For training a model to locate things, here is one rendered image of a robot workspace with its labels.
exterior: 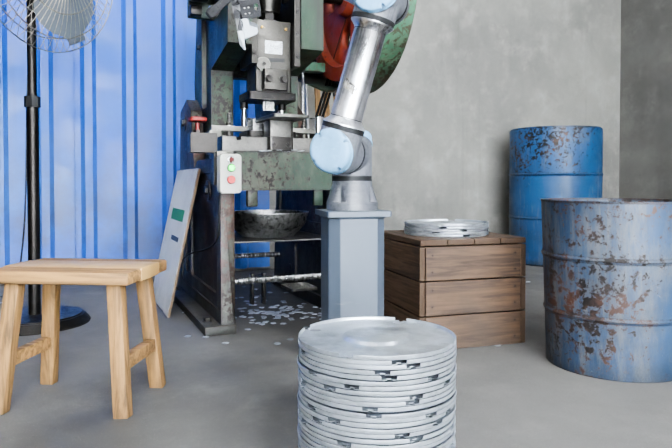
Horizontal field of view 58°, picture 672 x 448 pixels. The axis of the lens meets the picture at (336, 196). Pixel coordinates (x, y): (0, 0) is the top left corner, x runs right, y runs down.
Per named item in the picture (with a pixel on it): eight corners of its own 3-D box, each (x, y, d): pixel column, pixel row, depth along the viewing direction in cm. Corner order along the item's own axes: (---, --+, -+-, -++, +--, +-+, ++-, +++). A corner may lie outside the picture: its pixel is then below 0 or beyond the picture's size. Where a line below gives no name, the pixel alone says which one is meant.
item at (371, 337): (470, 328, 120) (470, 324, 120) (432, 369, 93) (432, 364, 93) (337, 315, 132) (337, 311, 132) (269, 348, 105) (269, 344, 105)
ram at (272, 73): (295, 91, 240) (295, 16, 239) (258, 89, 234) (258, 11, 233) (281, 97, 256) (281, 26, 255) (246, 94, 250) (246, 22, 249)
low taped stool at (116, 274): (-16, 416, 139) (-18, 270, 138) (44, 382, 162) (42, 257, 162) (130, 421, 135) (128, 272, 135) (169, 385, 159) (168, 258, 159)
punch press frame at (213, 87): (340, 278, 236) (340, -71, 233) (231, 285, 219) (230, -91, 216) (276, 255, 308) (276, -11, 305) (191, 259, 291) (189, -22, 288)
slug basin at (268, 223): (321, 237, 241) (321, 212, 241) (237, 241, 228) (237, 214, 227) (292, 231, 272) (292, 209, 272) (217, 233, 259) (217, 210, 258)
